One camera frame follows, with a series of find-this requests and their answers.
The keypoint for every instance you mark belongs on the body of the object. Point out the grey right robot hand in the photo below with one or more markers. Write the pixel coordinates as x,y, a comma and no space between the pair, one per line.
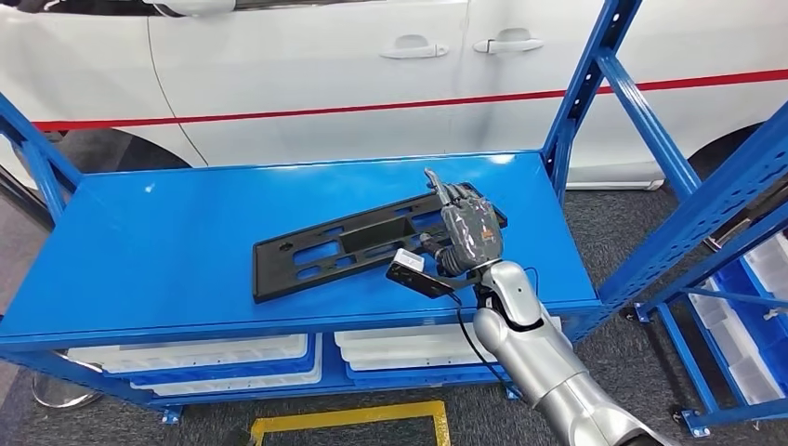
471,234

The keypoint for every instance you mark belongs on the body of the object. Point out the long black plastic part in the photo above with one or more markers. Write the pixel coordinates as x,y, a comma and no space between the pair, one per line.
274,277

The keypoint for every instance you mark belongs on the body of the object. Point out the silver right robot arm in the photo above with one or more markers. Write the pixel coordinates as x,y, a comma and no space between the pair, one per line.
529,363

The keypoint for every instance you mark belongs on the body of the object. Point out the blue metal shelf rack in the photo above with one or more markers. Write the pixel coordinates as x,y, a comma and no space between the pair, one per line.
185,246

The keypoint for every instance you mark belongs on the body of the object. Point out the white plastic bin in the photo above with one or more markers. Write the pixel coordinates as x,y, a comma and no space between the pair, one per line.
234,385
185,354
754,378
769,264
406,348

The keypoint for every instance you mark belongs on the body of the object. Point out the white car with red stripe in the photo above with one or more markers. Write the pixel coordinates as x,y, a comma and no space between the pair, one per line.
308,61

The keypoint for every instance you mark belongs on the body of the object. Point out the black car wheel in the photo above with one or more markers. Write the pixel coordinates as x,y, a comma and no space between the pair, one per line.
726,154
117,151

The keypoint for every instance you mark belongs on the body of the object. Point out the blue metal side rack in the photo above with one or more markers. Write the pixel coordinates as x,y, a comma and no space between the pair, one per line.
739,413

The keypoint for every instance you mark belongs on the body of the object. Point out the round chrome stanchion base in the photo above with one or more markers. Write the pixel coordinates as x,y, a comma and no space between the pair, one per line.
61,394

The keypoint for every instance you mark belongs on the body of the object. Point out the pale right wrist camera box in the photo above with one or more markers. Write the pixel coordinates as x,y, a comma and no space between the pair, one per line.
409,261

